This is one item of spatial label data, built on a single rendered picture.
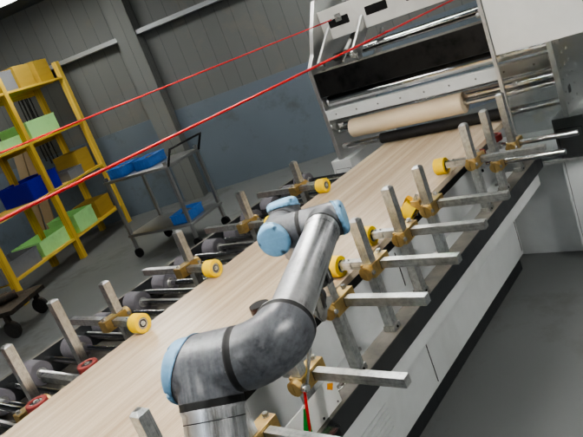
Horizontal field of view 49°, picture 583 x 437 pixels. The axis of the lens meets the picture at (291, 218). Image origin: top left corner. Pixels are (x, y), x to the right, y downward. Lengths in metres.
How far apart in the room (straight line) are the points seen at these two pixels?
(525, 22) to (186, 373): 2.86
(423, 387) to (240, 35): 6.80
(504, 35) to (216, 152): 6.33
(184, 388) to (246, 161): 8.23
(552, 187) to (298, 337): 3.04
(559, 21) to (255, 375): 2.80
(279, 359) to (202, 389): 0.14
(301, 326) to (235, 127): 8.16
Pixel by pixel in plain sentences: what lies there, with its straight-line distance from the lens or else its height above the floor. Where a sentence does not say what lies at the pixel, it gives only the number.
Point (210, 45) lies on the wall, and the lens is 9.13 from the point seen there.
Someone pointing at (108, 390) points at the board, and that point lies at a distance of 2.30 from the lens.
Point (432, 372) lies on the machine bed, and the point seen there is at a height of 0.18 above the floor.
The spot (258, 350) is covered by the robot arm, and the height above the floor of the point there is 1.33.
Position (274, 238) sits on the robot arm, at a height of 1.33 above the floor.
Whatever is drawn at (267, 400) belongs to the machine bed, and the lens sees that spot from 2.11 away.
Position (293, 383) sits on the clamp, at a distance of 1.88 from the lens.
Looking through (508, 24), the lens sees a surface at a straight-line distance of 3.62.
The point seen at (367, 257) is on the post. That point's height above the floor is 1.00.
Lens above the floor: 1.79
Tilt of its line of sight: 16 degrees down
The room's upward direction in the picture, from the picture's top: 21 degrees counter-clockwise
